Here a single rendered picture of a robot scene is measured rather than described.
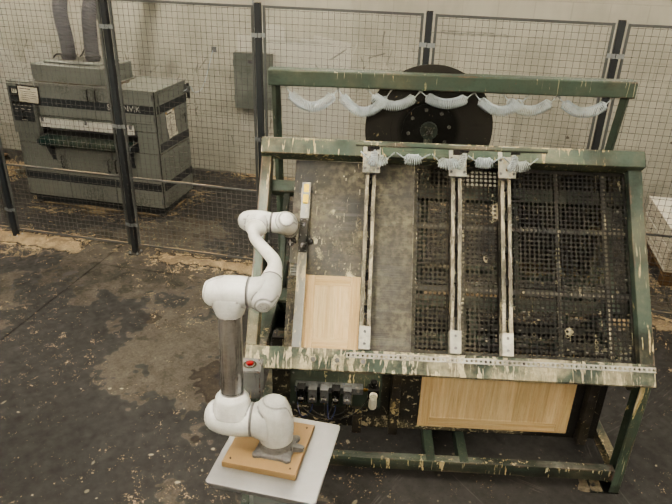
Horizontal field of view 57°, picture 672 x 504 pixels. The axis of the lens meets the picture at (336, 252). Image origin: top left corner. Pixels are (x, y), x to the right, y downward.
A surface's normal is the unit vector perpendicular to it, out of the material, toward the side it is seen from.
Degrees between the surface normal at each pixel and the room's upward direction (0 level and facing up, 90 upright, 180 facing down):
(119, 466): 0
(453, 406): 90
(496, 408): 90
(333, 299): 50
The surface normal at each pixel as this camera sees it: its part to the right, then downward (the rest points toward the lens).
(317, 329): -0.02, -0.23
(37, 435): 0.03, -0.90
